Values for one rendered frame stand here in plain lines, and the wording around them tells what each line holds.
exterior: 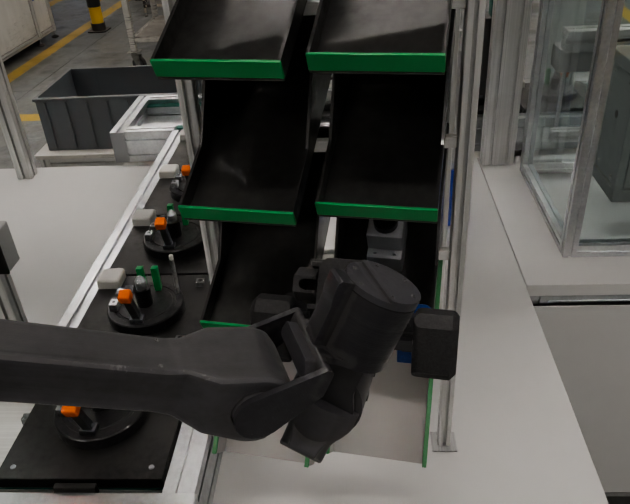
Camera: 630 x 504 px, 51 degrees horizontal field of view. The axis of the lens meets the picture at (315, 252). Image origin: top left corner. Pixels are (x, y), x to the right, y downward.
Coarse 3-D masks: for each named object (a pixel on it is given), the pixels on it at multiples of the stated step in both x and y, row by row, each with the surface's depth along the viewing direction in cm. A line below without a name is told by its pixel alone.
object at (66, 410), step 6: (66, 408) 89; (72, 408) 89; (78, 408) 90; (66, 414) 89; (72, 414) 89; (78, 414) 90; (84, 414) 92; (78, 420) 92; (84, 420) 92; (90, 420) 94; (84, 426) 93; (90, 426) 94
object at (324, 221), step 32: (320, 128) 88; (320, 160) 94; (224, 224) 85; (256, 224) 90; (320, 224) 83; (224, 256) 86; (256, 256) 87; (288, 256) 86; (320, 256) 84; (224, 288) 85; (256, 288) 84; (288, 288) 84; (224, 320) 82
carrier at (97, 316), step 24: (120, 288) 123; (144, 288) 119; (168, 288) 125; (192, 288) 128; (96, 312) 123; (120, 312) 119; (144, 312) 119; (168, 312) 118; (192, 312) 121; (168, 336) 116
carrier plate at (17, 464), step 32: (32, 416) 101; (160, 416) 100; (32, 448) 96; (64, 448) 96; (128, 448) 95; (160, 448) 95; (0, 480) 92; (32, 480) 92; (64, 480) 91; (96, 480) 91; (128, 480) 91; (160, 480) 90
